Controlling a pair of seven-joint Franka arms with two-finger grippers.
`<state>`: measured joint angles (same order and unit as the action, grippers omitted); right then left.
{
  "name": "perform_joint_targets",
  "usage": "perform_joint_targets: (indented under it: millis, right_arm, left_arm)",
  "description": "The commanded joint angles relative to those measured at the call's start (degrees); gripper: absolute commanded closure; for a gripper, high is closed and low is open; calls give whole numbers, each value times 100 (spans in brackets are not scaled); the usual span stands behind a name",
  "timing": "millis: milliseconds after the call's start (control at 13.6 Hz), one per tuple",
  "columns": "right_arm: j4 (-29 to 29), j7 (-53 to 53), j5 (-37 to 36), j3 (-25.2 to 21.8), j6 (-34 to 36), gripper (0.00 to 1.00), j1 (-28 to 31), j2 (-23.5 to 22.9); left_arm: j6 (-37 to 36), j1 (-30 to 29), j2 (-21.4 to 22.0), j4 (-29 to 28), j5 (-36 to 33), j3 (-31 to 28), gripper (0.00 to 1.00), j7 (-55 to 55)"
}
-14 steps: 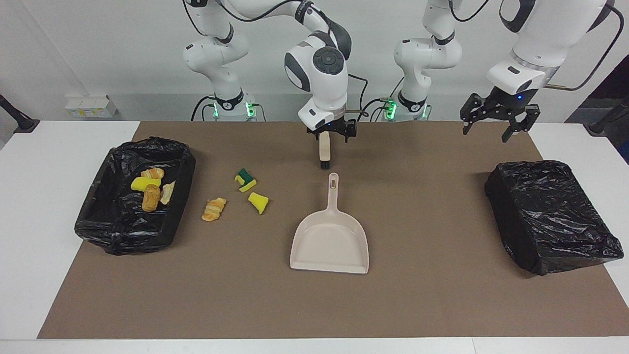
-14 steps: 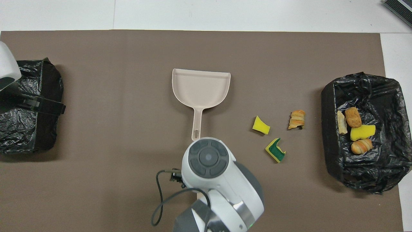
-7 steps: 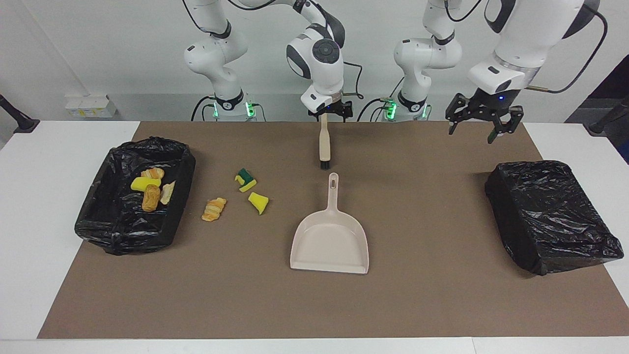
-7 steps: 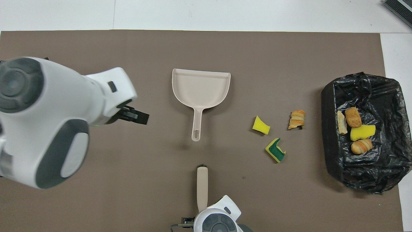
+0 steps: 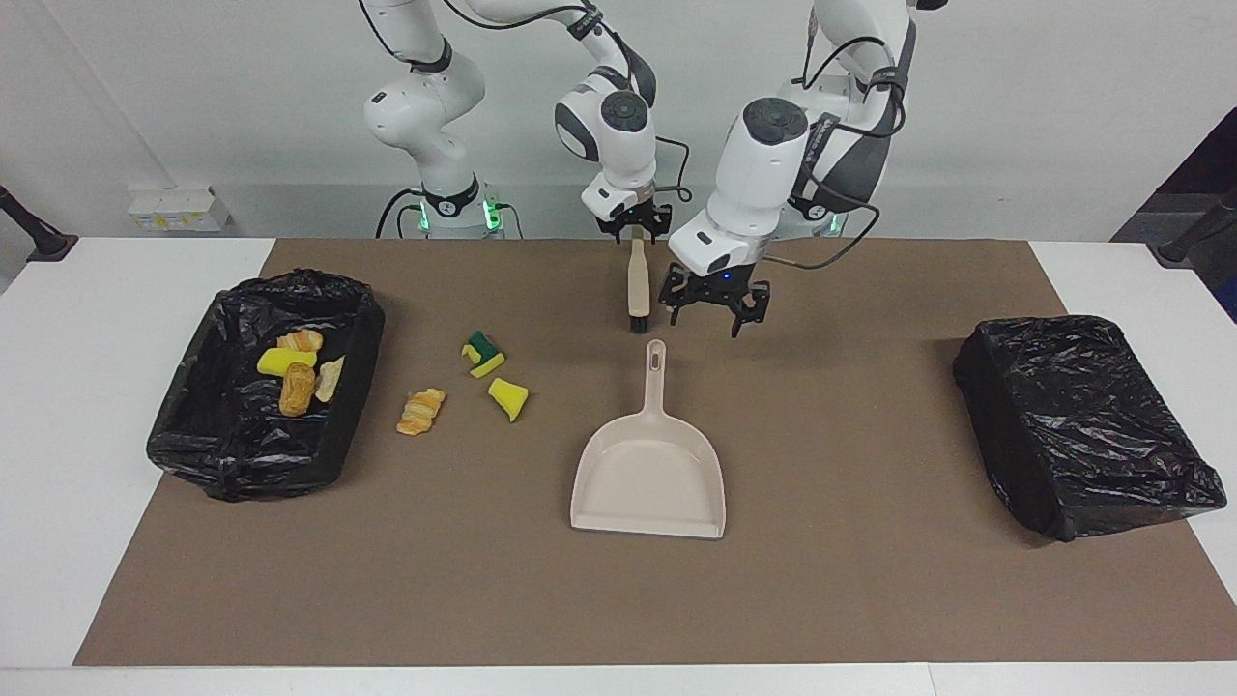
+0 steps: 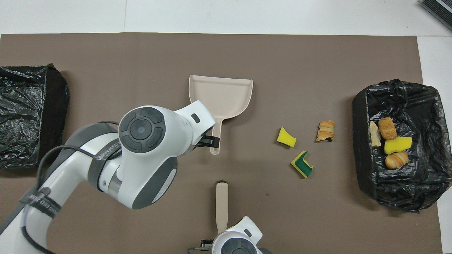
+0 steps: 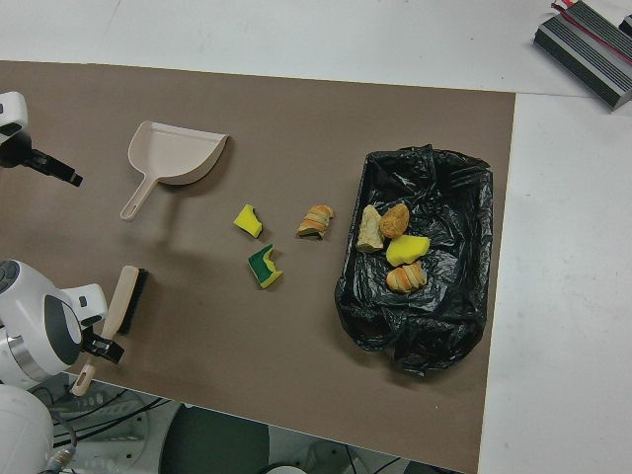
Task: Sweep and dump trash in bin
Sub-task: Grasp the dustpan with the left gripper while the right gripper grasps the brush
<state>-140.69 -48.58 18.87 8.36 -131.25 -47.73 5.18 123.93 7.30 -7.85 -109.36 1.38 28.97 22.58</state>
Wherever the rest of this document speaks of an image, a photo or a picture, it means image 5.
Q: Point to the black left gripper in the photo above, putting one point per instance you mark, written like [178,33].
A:
[720,288]

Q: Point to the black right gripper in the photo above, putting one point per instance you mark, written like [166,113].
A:
[633,217]

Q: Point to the beige hand brush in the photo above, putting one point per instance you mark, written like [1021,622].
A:
[638,280]

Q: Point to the beige plastic dustpan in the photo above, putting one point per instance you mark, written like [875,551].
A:
[647,483]

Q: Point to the yellow and green sponge piece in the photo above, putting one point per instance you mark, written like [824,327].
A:
[480,346]

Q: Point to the striped croissant piece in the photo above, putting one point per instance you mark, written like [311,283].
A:
[302,340]
[420,413]

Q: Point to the brown bread roll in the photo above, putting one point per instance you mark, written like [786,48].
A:
[297,391]

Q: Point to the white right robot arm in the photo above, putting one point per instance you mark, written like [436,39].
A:
[628,155]

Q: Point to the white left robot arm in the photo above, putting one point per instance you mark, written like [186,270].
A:
[754,174]

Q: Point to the bin with black bag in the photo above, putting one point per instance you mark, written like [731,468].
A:
[1063,425]
[213,435]

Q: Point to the brown table mat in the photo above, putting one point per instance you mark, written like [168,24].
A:
[870,580]

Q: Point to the pale bread piece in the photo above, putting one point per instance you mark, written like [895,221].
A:
[331,382]

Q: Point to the black stand leg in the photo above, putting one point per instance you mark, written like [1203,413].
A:
[1198,227]
[39,232]

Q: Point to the white wall socket box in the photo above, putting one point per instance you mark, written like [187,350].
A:
[179,208]

